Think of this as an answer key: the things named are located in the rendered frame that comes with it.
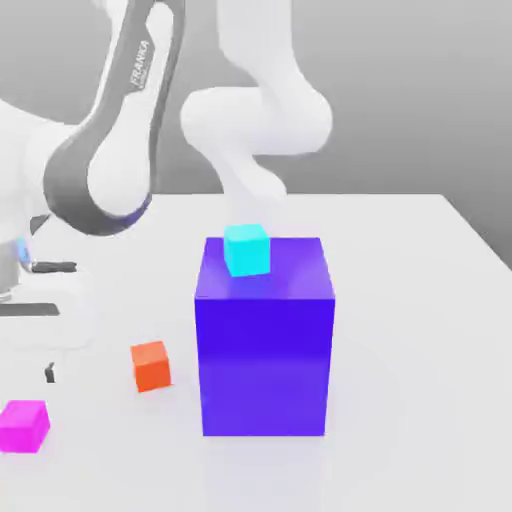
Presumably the large purple box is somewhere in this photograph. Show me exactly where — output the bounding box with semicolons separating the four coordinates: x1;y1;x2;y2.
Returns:
194;236;336;438

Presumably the small magenta cube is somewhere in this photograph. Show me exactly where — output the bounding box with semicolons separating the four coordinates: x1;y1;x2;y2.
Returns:
0;399;52;455

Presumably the small cyan cube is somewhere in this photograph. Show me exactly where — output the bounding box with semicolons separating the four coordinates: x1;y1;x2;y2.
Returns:
222;222;272;278

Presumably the small orange cube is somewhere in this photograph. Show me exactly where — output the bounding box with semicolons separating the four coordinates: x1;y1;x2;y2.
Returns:
129;340;173;394

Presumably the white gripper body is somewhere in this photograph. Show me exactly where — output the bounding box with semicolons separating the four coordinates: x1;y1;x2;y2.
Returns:
0;272;96;352

